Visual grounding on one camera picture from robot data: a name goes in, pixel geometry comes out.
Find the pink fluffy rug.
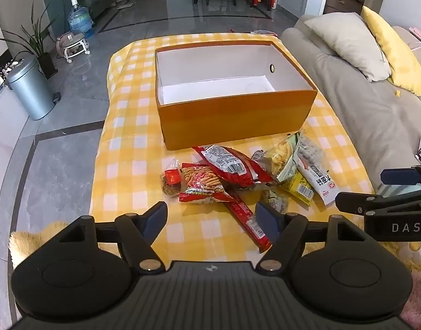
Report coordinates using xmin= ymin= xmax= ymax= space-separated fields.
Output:
xmin=399 ymin=271 xmax=421 ymax=330

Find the long-leaf potted plant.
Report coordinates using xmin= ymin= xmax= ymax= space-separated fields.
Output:
xmin=0 ymin=1 xmax=60 ymax=78

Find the small white wheeled stool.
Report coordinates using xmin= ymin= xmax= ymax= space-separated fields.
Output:
xmin=57 ymin=31 xmax=92 ymax=64

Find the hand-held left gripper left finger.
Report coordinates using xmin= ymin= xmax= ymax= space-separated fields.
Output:
xmin=59 ymin=201 xmax=168 ymax=271

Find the red crinkled snack packet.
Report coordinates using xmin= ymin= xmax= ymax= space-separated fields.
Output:
xmin=192 ymin=145 xmax=273 ymax=188

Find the small dark green packet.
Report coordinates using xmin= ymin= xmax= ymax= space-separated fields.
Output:
xmin=261 ymin=188 xmax=289 ymax=214

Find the grey sofa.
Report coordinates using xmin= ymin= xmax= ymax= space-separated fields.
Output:
xmin=280 ymin=14 xmax=421 ymax=198

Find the long thin red packet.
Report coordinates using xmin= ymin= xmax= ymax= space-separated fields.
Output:
xmin=224 ymin=191 xmax=273 ymax=253

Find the blue water jug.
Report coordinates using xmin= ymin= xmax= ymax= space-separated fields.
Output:
xmin=67 ymin=0 xmax=95 ymax=38

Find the white snack packet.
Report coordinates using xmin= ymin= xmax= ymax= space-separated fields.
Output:
xmin=296 ymin=137 xmax=337 ymax=204

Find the beige pillow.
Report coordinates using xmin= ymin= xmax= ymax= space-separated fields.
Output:
xmin=304 ymin=15 xmax=392 ymax=83

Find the yellow checkered tablecloth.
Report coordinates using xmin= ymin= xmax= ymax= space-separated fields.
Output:
xmin=89 ymin=32 xmax=376 ymax=258

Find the red stick snack packet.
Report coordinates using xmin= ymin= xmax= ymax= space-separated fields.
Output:
xmin=178 ymin=164 xmax=236 ymax=204

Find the silver pedal trash can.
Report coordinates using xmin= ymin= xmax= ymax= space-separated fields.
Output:
xmin=6 ymin=56 xmax=57 ymax=121

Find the yellow pillow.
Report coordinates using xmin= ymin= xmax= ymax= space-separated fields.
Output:
xmin=361 ymin=5 xmax=421 ymax=97

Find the green yellow chips packet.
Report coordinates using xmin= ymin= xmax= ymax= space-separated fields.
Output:
xmin=269 ymin=132 xmax=315 ymax=207

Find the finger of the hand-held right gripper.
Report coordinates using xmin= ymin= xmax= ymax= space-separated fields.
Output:
xmin=335 ymin=191 xmax=421 ymax=218
xmin=381 ymin=165 xmax=421 ymax=186

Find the yellow fluffy rug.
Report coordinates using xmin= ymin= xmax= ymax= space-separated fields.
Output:
xmin=9 ymin=221 xmax=71 ymax=280

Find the orange cardboard box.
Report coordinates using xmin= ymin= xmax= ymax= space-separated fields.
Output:
xmin=155 ymin=40 xmax=318 ymax=151

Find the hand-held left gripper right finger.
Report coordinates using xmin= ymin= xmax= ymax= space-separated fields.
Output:
xmin=255 ymin=201 xmax=368 ymax=271

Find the clear packet with red label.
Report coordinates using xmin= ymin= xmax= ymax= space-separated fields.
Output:
xmin=160 ymin=159 xmax=184 ymax=197

